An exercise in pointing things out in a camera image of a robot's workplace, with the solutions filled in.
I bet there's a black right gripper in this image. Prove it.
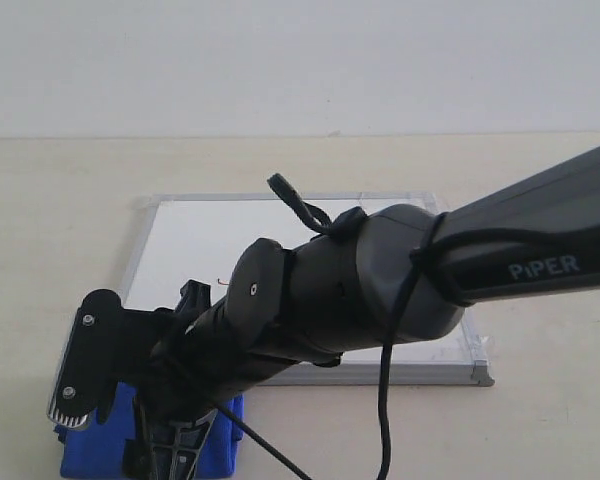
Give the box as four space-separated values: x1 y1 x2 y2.
123 281 341 480

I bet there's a blue cloth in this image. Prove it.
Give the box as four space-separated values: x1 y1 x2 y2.
54 383 243 479

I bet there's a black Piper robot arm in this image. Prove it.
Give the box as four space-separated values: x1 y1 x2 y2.
122 146 600 479

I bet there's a white board with aluminium frame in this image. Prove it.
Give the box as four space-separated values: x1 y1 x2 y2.
119 192 495 387

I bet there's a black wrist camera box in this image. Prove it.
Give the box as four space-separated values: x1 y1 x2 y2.
47 289 123 431

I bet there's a black camera cable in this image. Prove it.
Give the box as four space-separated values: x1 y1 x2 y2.
209 172 600 480

